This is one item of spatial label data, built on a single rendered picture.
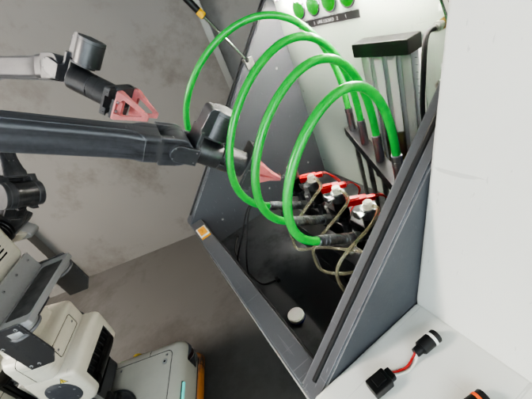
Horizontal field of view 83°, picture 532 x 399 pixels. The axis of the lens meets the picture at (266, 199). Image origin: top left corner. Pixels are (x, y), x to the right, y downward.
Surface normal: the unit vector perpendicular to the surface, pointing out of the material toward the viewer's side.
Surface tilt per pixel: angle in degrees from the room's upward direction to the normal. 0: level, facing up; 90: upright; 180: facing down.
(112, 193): 90
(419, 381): 0
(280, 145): 90
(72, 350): 8
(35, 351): 90
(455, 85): 76
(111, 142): 105
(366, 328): 90
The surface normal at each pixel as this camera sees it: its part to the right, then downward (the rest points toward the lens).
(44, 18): 0.14, 0.52
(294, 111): 0.48, 0.34
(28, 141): 0.43, 0.67
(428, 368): -0.35, -0.77
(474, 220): -0.86, 0.34
